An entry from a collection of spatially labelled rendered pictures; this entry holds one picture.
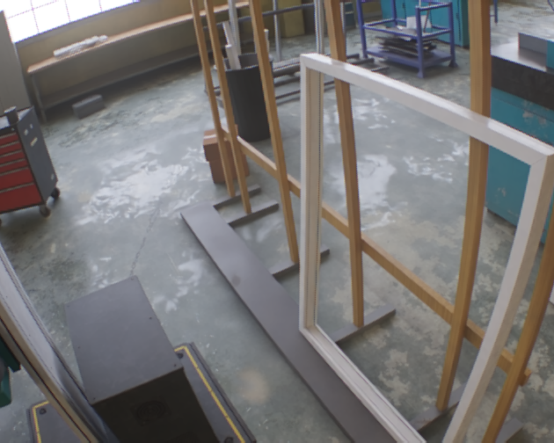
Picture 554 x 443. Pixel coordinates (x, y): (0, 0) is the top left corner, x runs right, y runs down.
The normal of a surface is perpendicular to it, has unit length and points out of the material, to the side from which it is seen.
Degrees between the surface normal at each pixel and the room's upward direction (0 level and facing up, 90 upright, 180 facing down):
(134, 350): 0
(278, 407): 0
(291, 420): 0
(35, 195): 90
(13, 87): 90
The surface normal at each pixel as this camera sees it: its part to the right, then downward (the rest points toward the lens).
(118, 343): -0.14, -0.83
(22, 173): 0.11, 0.52
